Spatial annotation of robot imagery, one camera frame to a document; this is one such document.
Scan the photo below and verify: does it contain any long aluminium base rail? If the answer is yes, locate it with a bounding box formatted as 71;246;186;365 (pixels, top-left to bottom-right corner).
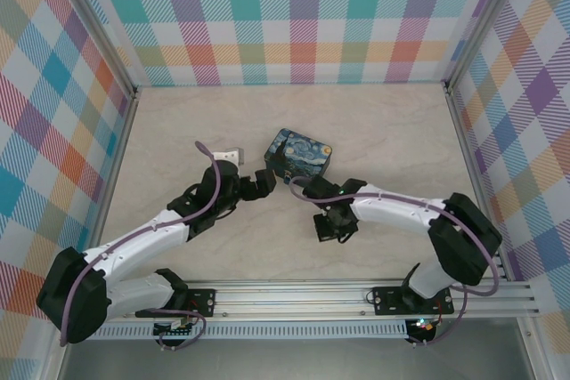
104;279;541;319

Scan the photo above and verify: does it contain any aluminium corner post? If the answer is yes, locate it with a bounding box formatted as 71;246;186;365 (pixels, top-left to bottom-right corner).
443;0;527;96
55;0;142;103

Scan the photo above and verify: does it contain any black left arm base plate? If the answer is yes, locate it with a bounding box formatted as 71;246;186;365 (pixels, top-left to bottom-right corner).
176;288;218;318

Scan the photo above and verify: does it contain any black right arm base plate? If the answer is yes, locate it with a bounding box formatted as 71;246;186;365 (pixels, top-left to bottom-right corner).
372;285;455;317

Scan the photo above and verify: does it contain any aluminium side rail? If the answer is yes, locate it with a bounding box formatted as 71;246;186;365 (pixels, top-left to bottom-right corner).
91;85;143;247
444;84;513;279

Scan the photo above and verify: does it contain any white slotted cable duct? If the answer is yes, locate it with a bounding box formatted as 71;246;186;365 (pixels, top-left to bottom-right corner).
95;319;410;340

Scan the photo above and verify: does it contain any grey metal front panel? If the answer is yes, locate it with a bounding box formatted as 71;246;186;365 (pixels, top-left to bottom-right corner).
60;337;538;380

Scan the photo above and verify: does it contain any starry night painted tin box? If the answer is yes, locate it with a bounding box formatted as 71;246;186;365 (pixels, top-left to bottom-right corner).
264;128;335;183

